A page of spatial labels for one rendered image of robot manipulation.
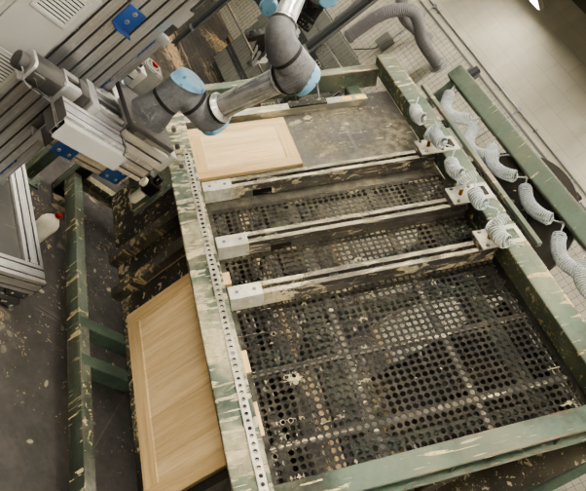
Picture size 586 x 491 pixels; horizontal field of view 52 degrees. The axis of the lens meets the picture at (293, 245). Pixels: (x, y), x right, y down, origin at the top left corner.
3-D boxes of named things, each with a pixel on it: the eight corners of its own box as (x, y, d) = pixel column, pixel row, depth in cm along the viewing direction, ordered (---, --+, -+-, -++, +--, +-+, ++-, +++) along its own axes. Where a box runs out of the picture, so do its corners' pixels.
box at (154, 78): (117, 74, 297) (143, 51, 292) (134, 89, 306) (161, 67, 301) (119, 87, 290) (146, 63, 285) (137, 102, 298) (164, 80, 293)
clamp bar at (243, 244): (215, 245, 244) (210, 203, 226) (478, 199, 266) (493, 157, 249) (219, 263, 237) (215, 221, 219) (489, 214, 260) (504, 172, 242)
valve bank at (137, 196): (103, 132, 290) (139, 101, 283) (125, 148, 300) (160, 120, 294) (109, 201, 258) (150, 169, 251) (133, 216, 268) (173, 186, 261)
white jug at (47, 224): (23, 224, 293) (52, 202, 288) (41, 234, 300) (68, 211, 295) (22, 239, 287) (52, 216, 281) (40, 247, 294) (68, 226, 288)
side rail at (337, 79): (179, 105, 319) (176, 87, 311) (372, 80, 341) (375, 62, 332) (180, 111, 316) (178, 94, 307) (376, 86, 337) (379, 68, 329)
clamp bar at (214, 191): (201, 191, 265) (197, 148, 247) (446, 153, 288) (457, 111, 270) (205, 207, 259) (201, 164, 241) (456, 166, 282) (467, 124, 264)
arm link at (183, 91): (154, 80, 215) (182, 56, 212) (180, 105, 224) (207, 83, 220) (155, 95, 207) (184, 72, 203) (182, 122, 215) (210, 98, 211)
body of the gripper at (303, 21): (307, 34, 236) (323, 10, 228) (288, 21, 234) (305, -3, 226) (310, 24, 241) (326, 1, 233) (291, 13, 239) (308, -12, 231)
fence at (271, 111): (184, 123, 299) (183, 116, 296) (363, 98, 317) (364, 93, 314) (186, 129, 296) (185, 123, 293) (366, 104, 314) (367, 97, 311)
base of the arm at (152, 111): (137, 120, 208) (158, 103, 205) (128, 92, 215) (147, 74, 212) (165, 139, 220) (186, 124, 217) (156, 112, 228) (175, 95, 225)
